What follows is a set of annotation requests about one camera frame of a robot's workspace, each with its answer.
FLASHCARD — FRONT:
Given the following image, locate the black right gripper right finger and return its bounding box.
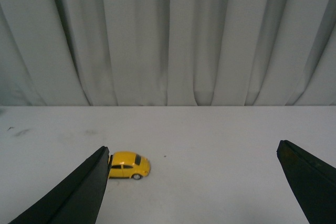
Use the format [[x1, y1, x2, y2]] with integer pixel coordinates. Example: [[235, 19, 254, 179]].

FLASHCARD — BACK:
[[277, 140, 335, 223]]

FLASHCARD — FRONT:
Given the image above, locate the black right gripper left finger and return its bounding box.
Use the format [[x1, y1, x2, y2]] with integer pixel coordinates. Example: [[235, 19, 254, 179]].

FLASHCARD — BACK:
[[11, 146, 110, 223]]

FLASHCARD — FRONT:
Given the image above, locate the yellow beetle toy car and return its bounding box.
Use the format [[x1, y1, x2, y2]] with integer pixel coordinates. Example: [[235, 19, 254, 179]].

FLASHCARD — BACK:
[[108, 151, 151, 180]]

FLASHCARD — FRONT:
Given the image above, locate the white pleated curtain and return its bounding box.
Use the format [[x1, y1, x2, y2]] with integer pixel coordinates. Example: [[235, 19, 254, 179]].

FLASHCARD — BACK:
[[1, 0, 335, 106]]

